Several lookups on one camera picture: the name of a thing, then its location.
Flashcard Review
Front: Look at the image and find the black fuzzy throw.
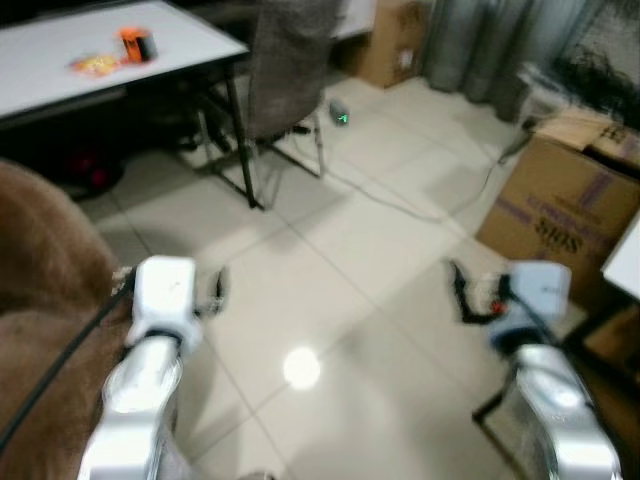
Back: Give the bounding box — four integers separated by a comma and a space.
545, 8, 640, 123

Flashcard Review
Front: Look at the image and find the red object under table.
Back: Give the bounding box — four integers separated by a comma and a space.
60, 145, 127, 197

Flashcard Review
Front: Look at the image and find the thin grey floor cable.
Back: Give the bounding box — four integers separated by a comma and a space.
290, 130, 531, 227

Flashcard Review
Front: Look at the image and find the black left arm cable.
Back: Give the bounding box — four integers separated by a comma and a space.
0, 284, 137, 451

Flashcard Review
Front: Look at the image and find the brown sofa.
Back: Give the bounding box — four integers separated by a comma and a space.
0, 158, 136, 480

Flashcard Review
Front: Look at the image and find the cardboard box with purple print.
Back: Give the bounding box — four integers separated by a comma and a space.
475, 110, 640, 307

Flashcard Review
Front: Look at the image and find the small device with green light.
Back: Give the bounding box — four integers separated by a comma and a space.
328, 98, 353, 129

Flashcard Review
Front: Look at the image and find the cardboard box under table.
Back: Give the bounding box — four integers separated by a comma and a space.
585, 305, 640, 377

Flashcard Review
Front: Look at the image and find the white rectangular table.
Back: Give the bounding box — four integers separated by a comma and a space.
0, 0, 250, 131

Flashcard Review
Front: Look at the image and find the grey curtain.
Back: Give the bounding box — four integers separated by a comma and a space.
420, 0, 603, 123

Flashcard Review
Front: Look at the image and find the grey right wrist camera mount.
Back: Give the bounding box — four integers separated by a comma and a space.
488, 261, 574, 353

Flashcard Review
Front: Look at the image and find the chair with brown fuzzy cover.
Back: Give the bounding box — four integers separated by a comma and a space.
195, 0, 347, 211

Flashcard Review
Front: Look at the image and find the yellow orange snack packet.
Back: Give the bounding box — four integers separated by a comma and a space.
68, 55, 122, 80

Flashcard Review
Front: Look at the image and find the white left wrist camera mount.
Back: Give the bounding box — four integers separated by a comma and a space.
127, 255, 202, 348

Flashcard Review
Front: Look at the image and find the plain brown cardboard box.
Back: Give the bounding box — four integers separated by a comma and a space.
335, 0, 427, 90

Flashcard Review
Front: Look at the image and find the white table with black frame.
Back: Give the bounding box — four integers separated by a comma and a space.
470, 214, 640, 480

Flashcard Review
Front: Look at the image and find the orange and black can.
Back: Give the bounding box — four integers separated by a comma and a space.
118, 27, 161, 65

